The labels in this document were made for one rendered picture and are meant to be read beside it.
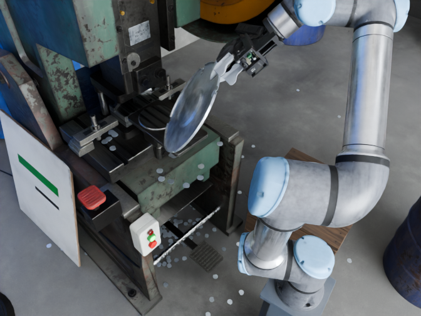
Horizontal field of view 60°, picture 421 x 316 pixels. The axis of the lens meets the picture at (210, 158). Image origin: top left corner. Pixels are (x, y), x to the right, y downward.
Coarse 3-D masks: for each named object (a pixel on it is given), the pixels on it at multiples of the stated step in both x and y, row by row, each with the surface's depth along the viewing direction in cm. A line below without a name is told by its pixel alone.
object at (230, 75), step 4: (232, 64) 96; (236, 64) 95; (228, 68) 97; (232, 68) 96; (236, 68) 96; (240, 68) 95; (228, 72) 97; (232, 72) 97; (236, 72) 95; (224, 76) 98; (228, 76) 97; (232, 76) 96; (236, 76) 95; (220, 80) 98; (224, 80) 99; (228, 80) 96; (232, 80) 95; (232, 84) 95
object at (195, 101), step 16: (208, 64) 108; (192, 80) 114; (208, 80) 102; (192, 96) 106; (208, 96) 97; (176, 112) 115; (192, 112) 100; (208, 112) 92; (176, 128) 109; (192, 128) 97; (176, 144) 103
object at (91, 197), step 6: (90, 186) 102; (84, 192) 101; (90, 192) 101; (96, 192) 101; (102, 192) 101; (78, 198) 100; (84, 198) 99; (90, 198) 99; (96, 198) 100; (102, 198) 100; (84, 204) 98; (90, 204) 98; (96, 204) 98
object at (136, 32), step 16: (128, 0) 93; (144, 0) 97; (128, 16) 96; (144, 16) 100; (128, 32) 98; (144, 32) 102; (128, 48) 101; (144, 48) 106; (160, 48) 111; (128, 64) 103; (144, 64) 107; (160, 64) 110; (112, 80) 112; (128, 80) 108; (144, 80) 106; (160, 80) 114
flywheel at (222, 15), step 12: (204, 0) 124; (216, 0) 122; (228, 0) 119; (240, 0) 113; (252, 0) 109; (264, 0) 106; (276, 0) 105; (204, 12) 126; (216, 12) 122; (228, 12) 119; (240, 12) 115; (252, 12) 112; (264, 12) 114
